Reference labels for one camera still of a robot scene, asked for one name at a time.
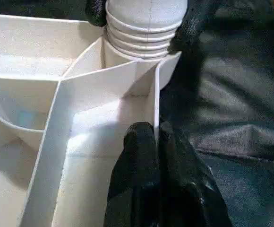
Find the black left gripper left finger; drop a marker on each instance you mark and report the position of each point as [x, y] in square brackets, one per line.
[134, 184]

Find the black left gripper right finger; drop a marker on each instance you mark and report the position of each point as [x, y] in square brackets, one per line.
[189, 189]

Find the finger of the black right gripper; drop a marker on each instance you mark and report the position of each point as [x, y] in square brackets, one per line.
[193, 23]
[97, 12]

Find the white plastic table leg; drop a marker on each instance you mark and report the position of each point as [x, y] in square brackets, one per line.
[144, 23]

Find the white plastic table top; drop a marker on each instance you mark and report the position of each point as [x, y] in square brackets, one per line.
[80, 118]

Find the black plastic mat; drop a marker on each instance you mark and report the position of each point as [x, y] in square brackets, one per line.
[241, 123]

